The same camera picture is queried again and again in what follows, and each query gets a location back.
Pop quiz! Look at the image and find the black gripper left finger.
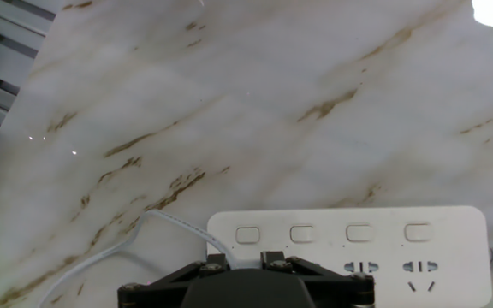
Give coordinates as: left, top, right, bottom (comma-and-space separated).
117, 252, 233, 308

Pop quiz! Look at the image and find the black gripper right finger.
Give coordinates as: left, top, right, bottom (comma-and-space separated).
261, 251, 376, 308

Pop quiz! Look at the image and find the white power strip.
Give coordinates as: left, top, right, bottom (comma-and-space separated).
206, 205, 493, 308

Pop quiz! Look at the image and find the white lamp power cord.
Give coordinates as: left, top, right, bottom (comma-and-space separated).
36, 209, 263, 308

